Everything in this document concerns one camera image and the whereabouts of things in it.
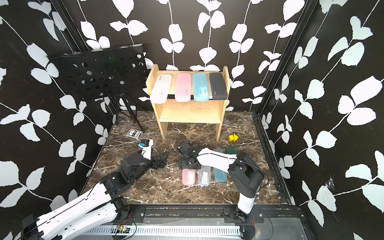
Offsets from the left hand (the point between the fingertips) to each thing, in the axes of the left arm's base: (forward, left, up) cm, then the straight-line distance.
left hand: (162, 149), depth 74 cm
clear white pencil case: (-7, -22, -20) cm, 31 cm away
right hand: (-1, -10, -17) cm, 20 cm away
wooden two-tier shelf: (+26, -17, -1) cm, 32 cm away
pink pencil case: (-9, -13, -17) cm, 23 cm away
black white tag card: (+25, +26, -19) cm, 41 cm away
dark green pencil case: (+9, -41, -20) cm, 47 cm away
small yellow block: (+19, -45, -20) cm, 53 cm away
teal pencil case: (-7, -31, -21) cm, 39 cm away
